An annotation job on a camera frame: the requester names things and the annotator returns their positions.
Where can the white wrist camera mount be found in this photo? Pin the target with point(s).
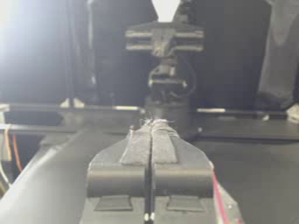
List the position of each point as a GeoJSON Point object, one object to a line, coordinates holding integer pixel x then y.
{"type": "Point", "coordinates": [165, 10]}

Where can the person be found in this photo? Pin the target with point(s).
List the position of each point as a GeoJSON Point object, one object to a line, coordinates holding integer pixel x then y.
{"type": "Point", "coordinates": [276, 58]}

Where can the white frame bracket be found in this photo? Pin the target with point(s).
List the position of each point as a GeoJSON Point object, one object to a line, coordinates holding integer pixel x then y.
{"type": "Point", "coordinates": [72, 103]}
{"type": "Point", "coordinates": [293, 113]}

